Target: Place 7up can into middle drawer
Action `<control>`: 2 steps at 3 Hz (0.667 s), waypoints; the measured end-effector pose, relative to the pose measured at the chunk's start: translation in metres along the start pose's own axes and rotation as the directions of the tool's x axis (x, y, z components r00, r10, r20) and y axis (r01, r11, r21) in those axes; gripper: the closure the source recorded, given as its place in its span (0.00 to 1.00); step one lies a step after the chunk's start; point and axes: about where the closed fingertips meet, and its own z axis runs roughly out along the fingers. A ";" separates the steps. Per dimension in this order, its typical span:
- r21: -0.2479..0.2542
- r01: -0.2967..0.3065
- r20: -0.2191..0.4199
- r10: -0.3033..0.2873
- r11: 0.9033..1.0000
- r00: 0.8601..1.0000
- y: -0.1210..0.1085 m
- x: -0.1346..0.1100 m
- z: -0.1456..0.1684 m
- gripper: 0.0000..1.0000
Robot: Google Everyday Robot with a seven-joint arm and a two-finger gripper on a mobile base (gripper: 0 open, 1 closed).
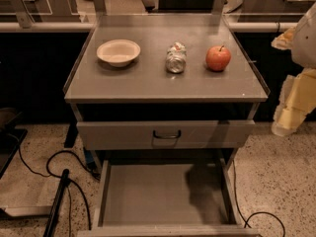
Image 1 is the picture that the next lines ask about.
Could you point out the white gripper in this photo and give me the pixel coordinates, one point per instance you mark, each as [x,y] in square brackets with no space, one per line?
[305,43]

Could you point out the black bar on floor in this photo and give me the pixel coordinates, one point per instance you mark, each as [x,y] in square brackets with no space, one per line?
[54,212]

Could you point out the grey drawer cabinet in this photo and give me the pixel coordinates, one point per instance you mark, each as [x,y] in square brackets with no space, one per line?
[145,91]

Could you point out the closed top drawer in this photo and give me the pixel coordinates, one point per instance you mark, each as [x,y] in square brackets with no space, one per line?
[125,135]

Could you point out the white bowl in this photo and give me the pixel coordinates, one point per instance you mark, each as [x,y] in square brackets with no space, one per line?
[118,52]

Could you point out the open middle drawer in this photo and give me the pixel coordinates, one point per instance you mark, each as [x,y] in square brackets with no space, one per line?
[166,200]

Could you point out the dark object at left edge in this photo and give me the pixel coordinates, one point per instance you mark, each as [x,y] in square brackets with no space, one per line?
[10,136]

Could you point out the black drawer handle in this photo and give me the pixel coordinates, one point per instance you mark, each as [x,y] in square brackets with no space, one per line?
[168,136]

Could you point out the red apple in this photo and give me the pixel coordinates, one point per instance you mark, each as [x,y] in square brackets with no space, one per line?
[217,58]

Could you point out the white horizontal rail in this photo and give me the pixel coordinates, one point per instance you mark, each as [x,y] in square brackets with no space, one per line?
[87,27]

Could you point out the silver 7up can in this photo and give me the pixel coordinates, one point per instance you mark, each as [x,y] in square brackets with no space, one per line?
[176,58]

